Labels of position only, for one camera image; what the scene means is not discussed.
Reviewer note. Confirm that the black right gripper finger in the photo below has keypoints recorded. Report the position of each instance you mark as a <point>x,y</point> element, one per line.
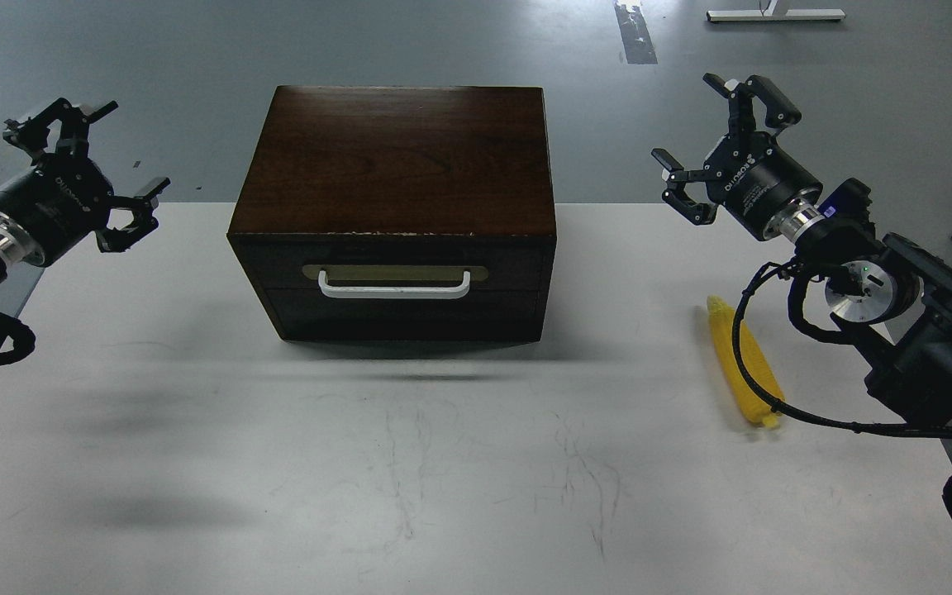
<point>676,177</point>
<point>779,112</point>

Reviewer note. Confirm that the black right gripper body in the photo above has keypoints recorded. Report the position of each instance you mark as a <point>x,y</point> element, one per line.
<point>754,180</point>

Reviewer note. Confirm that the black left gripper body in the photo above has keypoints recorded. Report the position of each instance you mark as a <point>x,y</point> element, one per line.
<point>50,208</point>

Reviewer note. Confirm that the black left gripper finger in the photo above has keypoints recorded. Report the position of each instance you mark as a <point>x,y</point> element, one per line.
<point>31,135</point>
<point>143,222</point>

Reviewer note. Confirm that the yellow corn cob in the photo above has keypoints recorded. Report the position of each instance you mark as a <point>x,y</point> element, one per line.
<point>720,315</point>

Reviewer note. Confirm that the wooden drawer with white handle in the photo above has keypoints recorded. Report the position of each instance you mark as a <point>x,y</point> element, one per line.
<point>288,266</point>

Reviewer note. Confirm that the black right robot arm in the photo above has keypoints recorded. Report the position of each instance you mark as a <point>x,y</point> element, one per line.
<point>886,296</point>

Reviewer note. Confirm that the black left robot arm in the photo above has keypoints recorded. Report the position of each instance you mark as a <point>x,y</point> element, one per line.
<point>17,341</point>

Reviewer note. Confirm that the dark wooden drawer cabinet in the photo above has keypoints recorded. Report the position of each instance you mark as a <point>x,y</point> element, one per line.
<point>467,160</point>

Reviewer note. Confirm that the white table leg base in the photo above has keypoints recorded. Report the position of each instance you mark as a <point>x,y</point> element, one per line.
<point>776,11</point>

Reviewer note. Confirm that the black tape strip on floor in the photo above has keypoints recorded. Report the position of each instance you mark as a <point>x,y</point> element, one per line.
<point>638,47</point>

